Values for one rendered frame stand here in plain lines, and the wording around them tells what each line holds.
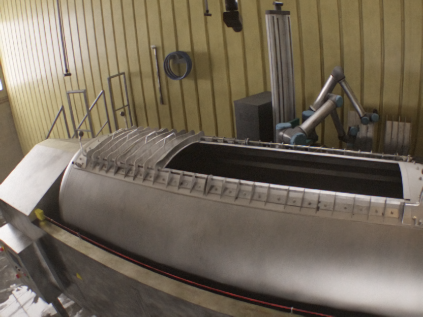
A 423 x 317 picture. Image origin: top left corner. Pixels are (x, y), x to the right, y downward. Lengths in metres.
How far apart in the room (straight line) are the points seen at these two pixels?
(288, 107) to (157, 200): 1.90
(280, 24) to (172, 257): 2.33
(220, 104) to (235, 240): 2.88
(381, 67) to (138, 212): 2.99
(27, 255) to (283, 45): 3.16
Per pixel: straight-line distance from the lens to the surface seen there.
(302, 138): 2.73
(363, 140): 3.73
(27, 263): 2.93
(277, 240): 1.48
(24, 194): 2.91
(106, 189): 2.08
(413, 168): 1.80
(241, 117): 3.19
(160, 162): 1.86
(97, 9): 5.48
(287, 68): 3.13
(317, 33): 3.64
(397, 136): 3.75
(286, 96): 3.17
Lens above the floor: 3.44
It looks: 22 degrees down
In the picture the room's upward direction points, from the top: 6 degrees counter-clockwise
